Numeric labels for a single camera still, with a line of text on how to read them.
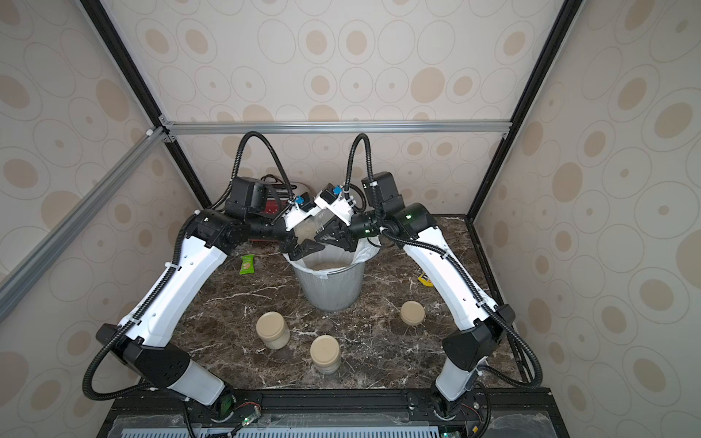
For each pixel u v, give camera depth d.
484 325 0.42
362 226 0.57
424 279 0.98
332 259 1.00
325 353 0.73
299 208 0.56
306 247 0.60
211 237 0.47
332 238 0.60
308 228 0.60
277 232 0.58
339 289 0.79
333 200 0.55
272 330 0.77
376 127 1.29
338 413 0.73
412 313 0.90
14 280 0.51
